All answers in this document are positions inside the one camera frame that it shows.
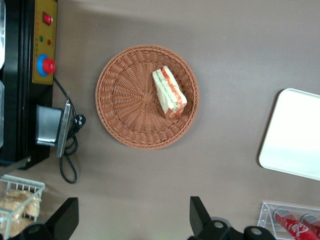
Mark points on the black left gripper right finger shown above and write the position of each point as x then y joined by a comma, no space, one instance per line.
200,220

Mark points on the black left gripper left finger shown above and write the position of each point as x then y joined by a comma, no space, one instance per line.
63,217

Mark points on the red rocker switch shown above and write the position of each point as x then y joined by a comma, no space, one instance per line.
48,18

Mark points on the crumbed bread piece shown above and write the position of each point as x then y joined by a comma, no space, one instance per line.
17,195
31,208

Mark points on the yellow control panel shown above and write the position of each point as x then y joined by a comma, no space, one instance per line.
45,40

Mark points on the round brown wicker basket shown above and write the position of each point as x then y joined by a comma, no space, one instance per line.
125,105

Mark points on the clear acrylic can holder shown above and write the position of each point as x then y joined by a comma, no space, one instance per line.
266,217

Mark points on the black appliance housing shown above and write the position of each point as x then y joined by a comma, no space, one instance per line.
17,100

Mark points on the translucent plastic tub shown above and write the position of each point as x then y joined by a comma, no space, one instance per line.
2,32

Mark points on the red emergency stop button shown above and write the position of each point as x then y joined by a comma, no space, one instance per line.
47,65

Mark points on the red cola can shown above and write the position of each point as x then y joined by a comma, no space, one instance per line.
311,221
291,226

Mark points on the wrapped triangle sandwich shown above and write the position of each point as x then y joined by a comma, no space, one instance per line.
170,92

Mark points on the grey metal box with plate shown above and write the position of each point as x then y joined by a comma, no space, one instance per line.
48,125

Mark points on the cream white plastic tray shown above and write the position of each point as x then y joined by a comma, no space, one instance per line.
292,135

